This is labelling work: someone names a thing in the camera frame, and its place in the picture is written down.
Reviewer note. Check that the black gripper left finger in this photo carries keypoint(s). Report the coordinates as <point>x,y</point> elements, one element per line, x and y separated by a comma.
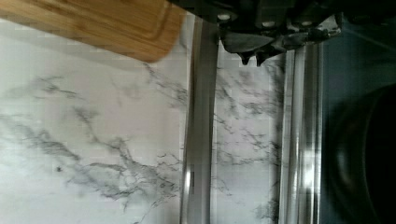
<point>248,42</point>

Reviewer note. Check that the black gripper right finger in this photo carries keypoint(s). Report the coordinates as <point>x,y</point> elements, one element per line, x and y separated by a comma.
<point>329,28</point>

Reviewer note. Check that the bamboo cutting board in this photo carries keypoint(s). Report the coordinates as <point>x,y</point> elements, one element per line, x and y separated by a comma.
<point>145,30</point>

